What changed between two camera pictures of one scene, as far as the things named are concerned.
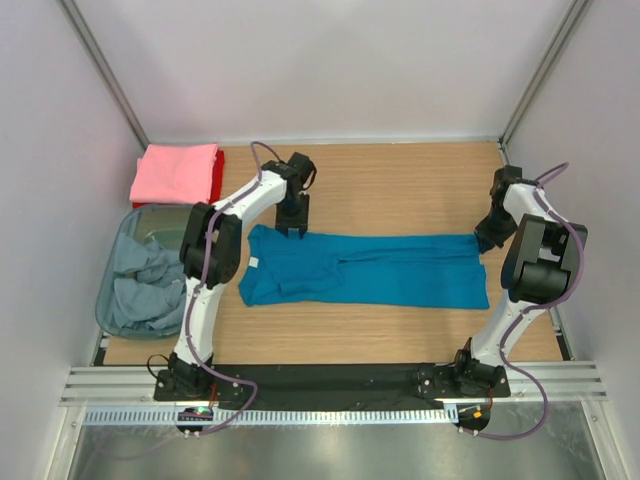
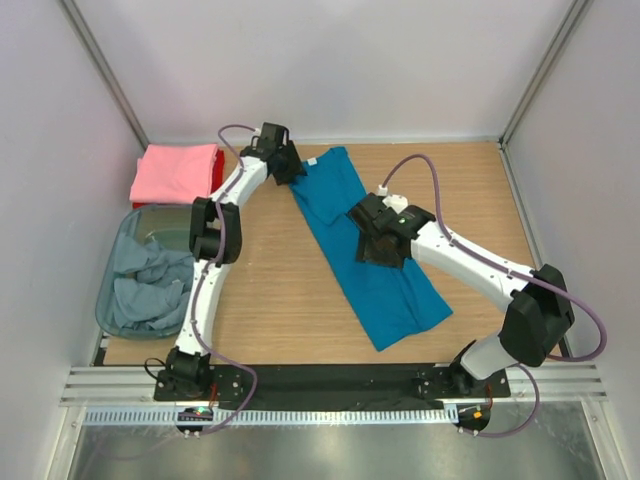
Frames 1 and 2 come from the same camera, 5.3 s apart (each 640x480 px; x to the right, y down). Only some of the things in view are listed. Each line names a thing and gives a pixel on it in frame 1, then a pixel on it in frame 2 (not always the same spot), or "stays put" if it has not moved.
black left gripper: (300, 223) -> (295, 168)
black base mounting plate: (332, 386) stays put
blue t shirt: (435, 271) -> (390, 302)
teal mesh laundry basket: (142, 286) stays put
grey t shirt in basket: (149, 286) stays put
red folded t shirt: (218, 183) stays put
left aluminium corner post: (70, 6) stays put
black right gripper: (487, 238) -> (366, 252)
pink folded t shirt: (175, 173) stays put
